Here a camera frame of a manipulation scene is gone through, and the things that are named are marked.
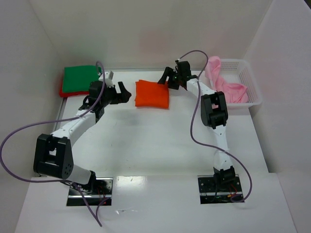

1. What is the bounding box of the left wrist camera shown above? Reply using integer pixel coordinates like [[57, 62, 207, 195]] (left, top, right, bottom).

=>
[[98, 71, 114, 88]]

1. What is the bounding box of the orange t shirt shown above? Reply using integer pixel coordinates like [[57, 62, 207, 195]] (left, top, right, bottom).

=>
[[135, 80, 169, 109]]

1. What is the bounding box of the folded green t shirt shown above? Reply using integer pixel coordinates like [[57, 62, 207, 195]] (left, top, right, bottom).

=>
[[62, 65, 99, 93]]

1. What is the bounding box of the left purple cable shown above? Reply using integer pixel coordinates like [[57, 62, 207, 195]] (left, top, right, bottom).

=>
[[0, 60, 107, 228]]

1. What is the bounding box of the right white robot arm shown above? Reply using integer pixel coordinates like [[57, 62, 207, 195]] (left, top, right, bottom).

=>
[[157, 60, 236, 188]]

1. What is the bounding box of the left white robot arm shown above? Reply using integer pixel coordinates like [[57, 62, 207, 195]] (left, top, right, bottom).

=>
[[33, 80, 132, 193]]

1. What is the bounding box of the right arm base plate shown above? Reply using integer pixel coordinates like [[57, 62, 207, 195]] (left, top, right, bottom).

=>
[[197, 175, 244, 204]]

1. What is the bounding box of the white plastic basket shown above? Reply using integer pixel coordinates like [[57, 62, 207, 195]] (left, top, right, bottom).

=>
[[219, 59, 262, 109]]

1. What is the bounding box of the pink t shirt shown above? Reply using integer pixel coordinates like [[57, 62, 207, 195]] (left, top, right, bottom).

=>
[[205, 56, 248, 103]]

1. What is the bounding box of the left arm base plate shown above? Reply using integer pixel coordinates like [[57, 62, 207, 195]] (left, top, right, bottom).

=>
[[66, 178, 113, 207]]

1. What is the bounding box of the folded red t shirt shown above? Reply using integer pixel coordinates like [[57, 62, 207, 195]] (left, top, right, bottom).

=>
[[58, 80, 89, 98]]

